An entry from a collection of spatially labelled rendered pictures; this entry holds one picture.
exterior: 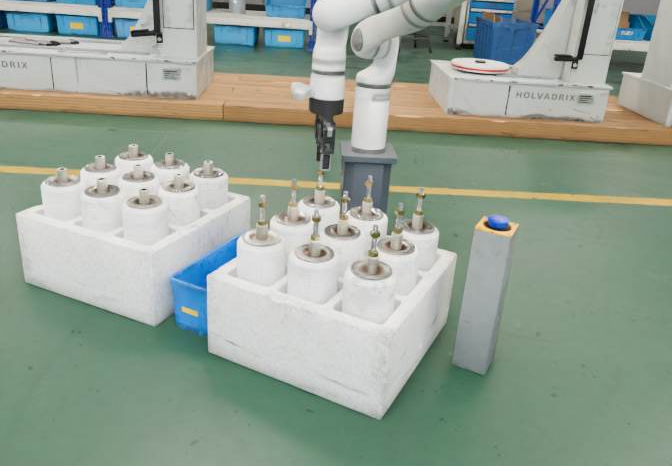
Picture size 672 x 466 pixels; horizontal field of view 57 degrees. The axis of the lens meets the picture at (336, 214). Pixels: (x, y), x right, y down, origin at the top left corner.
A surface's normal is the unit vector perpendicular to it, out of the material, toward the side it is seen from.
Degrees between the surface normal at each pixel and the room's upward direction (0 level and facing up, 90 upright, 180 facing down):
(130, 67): 90
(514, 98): 90
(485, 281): 90
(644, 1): 90
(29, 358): 0
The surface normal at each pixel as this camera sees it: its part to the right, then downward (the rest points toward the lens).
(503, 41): 0.11, 0.42
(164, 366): 0.07, -0.92
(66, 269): -0.41, 0.33
